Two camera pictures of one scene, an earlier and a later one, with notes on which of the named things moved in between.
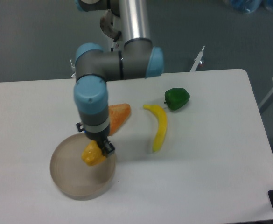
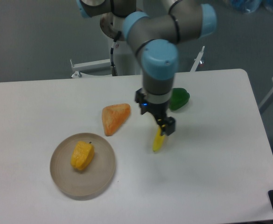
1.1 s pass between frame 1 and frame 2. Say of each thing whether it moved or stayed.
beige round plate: stayed
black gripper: moved
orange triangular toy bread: stayed
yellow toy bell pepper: moved
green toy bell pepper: stayed
